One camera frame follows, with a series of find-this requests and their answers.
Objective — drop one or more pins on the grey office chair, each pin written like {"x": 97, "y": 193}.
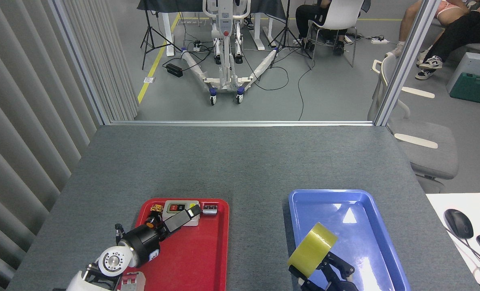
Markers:
{"x": 426, "y": 149}

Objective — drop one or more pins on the white side desk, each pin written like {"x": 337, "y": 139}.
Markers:
{"x": 442, "y": 206}

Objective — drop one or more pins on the white-legged desk dark cloth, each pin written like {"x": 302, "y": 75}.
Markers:
{"x": 264, "y": 8}

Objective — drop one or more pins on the grey vertical blind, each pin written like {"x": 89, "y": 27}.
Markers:
{"x": 22, "y": 101}

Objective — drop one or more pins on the red plastic tray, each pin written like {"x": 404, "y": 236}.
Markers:
{"x": 199, "y": 254}

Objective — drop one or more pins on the black tripod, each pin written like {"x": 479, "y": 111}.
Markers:
{"x": 287, "y": 20}
{"x": 147, "y": 24}

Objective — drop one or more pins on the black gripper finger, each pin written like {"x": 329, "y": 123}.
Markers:
{"x": 337, "y": 268}
{"x": 304, "y": 283}

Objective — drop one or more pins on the small yellow brown component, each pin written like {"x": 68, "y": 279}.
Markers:
{"x": 156, "y": 208}

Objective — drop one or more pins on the white block red insert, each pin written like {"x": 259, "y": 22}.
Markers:
{"x": 133, "y": 281}

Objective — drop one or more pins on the person on white chair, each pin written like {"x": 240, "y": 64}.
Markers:
{"x": 306, "y": 16}

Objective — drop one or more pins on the white power strip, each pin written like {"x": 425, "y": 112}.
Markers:
{"x": 379, "y": 41}

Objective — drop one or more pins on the person in black trousers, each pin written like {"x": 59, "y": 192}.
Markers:
{"x": 462, "y": 32}

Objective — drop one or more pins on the yellow tape roll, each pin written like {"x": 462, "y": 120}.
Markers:
{"x": 310, "y": 252}

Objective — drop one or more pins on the person with bare legs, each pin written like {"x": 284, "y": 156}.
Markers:
{"x": 409, "y": 20}

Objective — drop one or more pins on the silver frame post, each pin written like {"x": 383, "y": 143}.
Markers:
{"x": 409, "y": 52}
{"x": 78, "y": 60}

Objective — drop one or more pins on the small black red component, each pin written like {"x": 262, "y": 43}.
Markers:
{"x": 209, "y": 209}

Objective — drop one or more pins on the white plastic chair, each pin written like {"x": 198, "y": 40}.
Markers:
{"x": 341, "y": 14}

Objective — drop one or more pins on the black power adapter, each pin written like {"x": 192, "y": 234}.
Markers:
{"x": 174, "y": 70}

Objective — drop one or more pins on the white stand on wheels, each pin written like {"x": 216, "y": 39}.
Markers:
{"x": 225, "y": 24}

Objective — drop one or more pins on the grey two-button switch box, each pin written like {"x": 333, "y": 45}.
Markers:
{"x": 171, "y": 208}

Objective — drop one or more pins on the black computer mouse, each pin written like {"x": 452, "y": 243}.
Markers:
{"x": 459, "y": 223}

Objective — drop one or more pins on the silver frame rail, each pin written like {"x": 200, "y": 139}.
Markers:
{"x": 240, "y": 123}

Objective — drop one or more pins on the green carrying case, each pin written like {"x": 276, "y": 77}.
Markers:
{"x": 474, "y": 89}

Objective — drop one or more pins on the blue plastic tray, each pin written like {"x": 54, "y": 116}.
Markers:
{"x": 369, "y": 242}

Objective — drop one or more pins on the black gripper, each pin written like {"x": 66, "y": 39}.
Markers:
{"x": 143, "y": 244}

